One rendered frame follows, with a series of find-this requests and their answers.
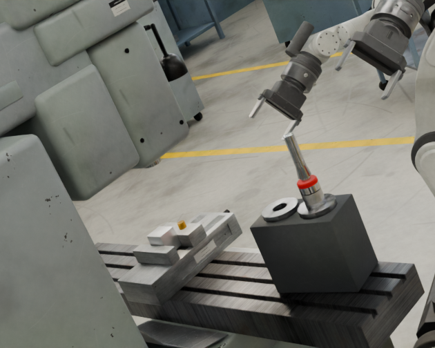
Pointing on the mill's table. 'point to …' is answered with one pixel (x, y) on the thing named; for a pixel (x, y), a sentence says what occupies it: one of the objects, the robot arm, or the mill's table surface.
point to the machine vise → (177, 260)
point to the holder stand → (315, 245)
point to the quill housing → (140, 92)
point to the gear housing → (86, 25)
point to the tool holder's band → (307, 182)
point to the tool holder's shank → (297, 157)
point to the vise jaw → (188, 233)
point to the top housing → (22, 11)
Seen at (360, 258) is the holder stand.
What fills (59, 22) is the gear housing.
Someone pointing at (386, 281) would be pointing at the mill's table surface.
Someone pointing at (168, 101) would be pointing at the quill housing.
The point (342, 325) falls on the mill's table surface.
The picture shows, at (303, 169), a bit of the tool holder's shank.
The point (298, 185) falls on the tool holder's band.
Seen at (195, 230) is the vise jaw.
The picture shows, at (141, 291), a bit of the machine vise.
